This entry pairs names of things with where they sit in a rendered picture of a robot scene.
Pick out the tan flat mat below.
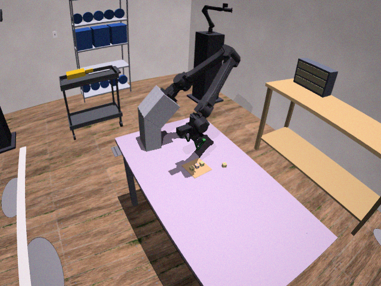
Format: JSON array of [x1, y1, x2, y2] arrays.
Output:
[[182, 158, 212, 178]]

